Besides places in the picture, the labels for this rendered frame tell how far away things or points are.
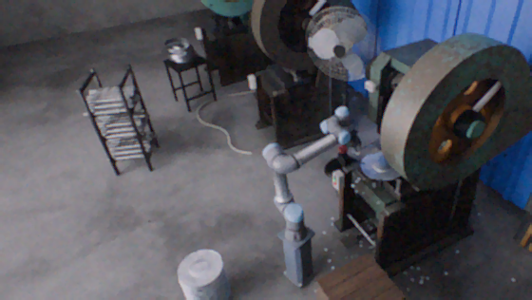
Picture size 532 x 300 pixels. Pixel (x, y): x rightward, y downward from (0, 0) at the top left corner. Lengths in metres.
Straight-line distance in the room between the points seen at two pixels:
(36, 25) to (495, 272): 7.84
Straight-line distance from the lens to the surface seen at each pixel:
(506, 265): 3.30
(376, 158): 2.70
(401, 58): 2.35
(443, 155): 2.27
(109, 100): 3.90
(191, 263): 2.79
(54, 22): 8.48
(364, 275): 2.56
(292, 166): 2.19
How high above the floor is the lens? 2.45
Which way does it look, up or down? 39 degrees down
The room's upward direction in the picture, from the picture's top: 3 degrees counter-clockwise
